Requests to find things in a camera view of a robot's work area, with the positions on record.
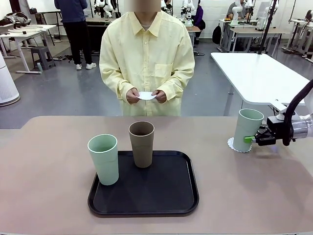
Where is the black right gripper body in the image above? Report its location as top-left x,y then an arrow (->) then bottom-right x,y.
266,116 -> 286,141

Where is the pale green cup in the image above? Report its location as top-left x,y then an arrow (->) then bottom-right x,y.
232,108 -> 265,153
87,134 -> 120,186

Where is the brown cup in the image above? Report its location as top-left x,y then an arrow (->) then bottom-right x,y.
128,121 -> 156,169

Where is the person's left forearm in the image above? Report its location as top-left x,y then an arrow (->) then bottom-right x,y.
161,70 -> 196,102

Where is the person's right forearm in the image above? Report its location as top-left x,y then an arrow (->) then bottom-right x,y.
99,70 -> 137,101

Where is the person's left hand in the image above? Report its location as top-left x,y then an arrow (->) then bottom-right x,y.
151,90 -> 168,104

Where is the person's right hand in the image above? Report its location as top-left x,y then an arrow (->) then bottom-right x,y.
126,87 -> 142,105

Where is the white rounded table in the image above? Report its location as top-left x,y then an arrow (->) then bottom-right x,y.
210,51 -> 313,116

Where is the grey background desk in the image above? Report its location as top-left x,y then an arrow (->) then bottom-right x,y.
218,19 -> 282,53

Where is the black tripod stand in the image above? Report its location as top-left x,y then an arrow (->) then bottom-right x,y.
256,0 -> 280,56

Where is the black backpack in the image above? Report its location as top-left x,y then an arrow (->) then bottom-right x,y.
212,23 -> 222,46

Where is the seated person in grey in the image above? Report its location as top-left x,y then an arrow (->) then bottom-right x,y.
225,0 -> 248,22

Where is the black plastic tray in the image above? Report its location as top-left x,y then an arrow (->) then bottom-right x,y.
87,150 -> 200,218

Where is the person in yellow shirt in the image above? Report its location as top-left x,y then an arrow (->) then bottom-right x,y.
99,10 -> 196,117

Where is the seated person in patterned top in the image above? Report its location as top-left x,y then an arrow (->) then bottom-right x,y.
160,0 -> 174,12

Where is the standing person in blue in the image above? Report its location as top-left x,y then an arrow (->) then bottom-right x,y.
54,0 -> 97,71

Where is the grey plastic stool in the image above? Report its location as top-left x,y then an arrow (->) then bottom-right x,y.
30,46 -> 56,71

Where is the white desk with clutter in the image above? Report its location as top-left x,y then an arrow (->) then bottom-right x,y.
0,23 -> 57,75

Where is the dark bag on desk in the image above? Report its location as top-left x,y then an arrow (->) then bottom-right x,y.
0,12 -> 32,29

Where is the black braided cable sleeve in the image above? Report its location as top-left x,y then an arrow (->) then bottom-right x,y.
282,78 -> 313,147

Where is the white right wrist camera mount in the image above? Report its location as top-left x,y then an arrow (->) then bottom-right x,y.
269,99 -> 290,121

